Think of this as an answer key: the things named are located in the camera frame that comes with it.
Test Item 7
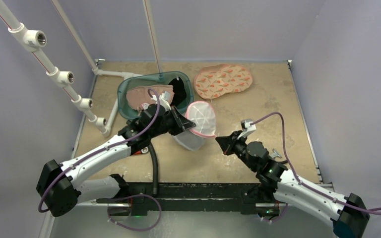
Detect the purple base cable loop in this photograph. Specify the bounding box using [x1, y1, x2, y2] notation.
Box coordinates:
[107, 194, 162, 233]

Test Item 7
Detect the white PVC pipe rack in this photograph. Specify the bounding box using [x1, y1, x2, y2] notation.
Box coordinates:
[0, 0, 165, 138]

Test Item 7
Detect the teal plastic basin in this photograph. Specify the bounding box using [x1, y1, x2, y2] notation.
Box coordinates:
[118, 71, 194, 119]

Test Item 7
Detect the black corrugated hose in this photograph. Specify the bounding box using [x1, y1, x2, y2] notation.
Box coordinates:
[147, 143, 160, 196]

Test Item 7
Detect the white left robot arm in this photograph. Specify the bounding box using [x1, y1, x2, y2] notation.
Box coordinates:
[36, 104, 196, 217]

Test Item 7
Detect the round pink white laundry bag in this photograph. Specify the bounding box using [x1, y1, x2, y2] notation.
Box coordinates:
[173, 101, 216, 151]

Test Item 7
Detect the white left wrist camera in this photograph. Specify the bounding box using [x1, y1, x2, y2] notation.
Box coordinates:
[151, 91, 172, 111]

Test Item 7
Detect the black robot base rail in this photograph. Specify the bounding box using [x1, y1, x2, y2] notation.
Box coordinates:
[96, 182, 285, 219]

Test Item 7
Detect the pink bra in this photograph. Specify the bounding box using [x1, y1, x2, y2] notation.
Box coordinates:
[126, 85, 175, 113]

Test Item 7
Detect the red handled adjustable wrench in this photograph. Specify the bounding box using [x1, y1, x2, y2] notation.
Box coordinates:
[134, 147, 149, 155]

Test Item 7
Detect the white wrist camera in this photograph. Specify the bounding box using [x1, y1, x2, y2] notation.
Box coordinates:
[151, 91, 172, 111]
[238, 119, 256, 139]

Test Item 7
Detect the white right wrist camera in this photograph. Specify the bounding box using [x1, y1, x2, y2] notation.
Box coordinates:
[238, 119, 256, 139]

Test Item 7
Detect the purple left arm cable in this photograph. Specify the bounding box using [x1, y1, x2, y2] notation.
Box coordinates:
[38, 88, 161, 213]

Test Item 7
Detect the black bra in basin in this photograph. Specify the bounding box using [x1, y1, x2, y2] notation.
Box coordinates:
[169, 77, 187, 109]

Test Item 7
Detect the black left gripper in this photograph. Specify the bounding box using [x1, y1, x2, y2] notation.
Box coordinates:
[149, 106, 195, 138]

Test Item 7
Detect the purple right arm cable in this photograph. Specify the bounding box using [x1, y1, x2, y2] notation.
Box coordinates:
[251, 112, 381, 216]

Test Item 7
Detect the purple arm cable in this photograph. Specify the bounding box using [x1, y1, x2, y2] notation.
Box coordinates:
[38, 88, 161, 213]
[251, 112, 381, 216]

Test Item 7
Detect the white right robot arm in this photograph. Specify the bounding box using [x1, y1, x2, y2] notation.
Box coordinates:
[215, 131, 370, 238]

